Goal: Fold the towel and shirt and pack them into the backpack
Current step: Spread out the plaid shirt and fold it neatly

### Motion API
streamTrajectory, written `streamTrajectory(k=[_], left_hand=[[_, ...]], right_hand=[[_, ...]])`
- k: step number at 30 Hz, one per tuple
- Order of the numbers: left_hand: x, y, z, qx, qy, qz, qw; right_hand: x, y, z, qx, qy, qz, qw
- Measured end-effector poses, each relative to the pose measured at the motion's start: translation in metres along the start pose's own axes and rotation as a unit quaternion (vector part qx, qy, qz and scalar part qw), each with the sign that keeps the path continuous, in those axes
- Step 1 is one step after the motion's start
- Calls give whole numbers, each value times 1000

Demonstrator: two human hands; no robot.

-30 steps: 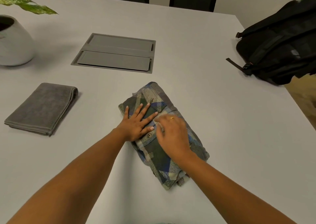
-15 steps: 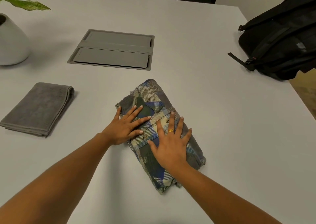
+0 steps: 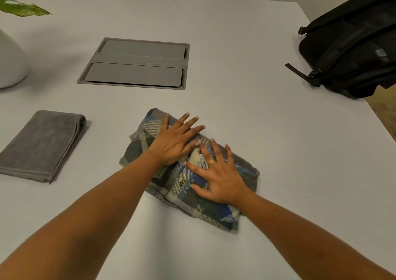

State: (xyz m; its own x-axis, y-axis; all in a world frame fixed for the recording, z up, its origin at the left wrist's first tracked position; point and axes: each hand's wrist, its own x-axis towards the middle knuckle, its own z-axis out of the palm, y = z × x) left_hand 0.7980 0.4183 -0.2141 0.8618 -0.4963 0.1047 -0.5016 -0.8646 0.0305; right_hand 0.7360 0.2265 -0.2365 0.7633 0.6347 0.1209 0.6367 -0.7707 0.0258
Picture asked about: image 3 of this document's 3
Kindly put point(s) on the person's right hand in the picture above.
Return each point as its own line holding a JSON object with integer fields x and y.
{"x": 222, "y": 181}

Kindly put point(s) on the person's left hand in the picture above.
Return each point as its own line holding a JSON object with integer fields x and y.
{"x": 171, "y": 143}

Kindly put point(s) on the plaid flannel shirt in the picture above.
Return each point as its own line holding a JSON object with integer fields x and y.
{"x": 185, "y": 193}

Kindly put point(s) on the grey towel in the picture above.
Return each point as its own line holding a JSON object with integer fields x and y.
{"x": 43, "y": 147}

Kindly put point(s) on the black backpack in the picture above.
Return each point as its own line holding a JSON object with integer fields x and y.
{"x": 355, "y": 45}

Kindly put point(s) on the person's right forearm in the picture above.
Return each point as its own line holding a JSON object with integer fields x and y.
{"x": 309, "y": 242}

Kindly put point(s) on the person's left forearm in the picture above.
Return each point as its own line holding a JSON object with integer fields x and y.
{"x": 71, "y": 227}

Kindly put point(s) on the white round plant pot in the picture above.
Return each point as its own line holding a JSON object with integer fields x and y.
{"x": 10, "y": 63}

